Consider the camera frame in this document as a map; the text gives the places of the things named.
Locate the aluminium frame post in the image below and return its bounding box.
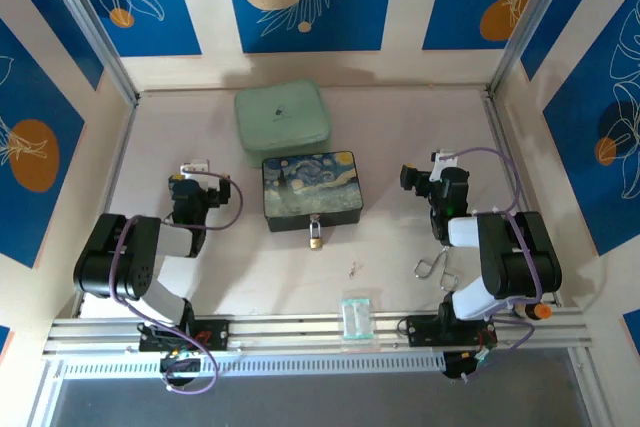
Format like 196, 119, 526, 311
485, 0, 616, 94
35, 0, 141, 106

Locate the black cable connector block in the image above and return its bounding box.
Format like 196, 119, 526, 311
441, 349, 490, 382
158, 350, 204, 386

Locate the orange capped small bottle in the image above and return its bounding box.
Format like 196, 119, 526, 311
513, 301, 552, 321

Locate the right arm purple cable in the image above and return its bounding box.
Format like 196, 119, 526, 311
449, 146, 545, 384

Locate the bent metal wire puzzle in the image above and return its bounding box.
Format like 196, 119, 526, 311
412, 245, 459, 293

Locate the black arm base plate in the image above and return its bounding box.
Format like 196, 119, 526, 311
137, 318, 232, 353
404, 314, 500, 349

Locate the clear plastic zip bag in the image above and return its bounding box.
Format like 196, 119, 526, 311
338, 289, 384, 352

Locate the mint green square case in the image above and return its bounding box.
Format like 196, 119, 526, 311
233, 78, 332, 169

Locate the white slotted cable duct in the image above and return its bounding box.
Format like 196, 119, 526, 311
58, 350, 447, 382

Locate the aluminium side rail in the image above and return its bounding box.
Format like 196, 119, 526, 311
482, 92, 564, 308

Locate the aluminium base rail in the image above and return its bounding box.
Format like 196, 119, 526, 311
42, 310, 594, 359

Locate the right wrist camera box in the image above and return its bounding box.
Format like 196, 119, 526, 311
428, 148, 460, 182

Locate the brass padlock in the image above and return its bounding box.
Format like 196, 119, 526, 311
307, 214, 327, 251

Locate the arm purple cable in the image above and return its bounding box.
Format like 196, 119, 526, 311
107, 170, 246, 396
449, 146, 545, 384

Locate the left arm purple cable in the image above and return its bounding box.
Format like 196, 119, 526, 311
107, 170, 246, 396

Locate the starry night painted tin box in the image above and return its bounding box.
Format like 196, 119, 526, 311
261, 149, 366, 233

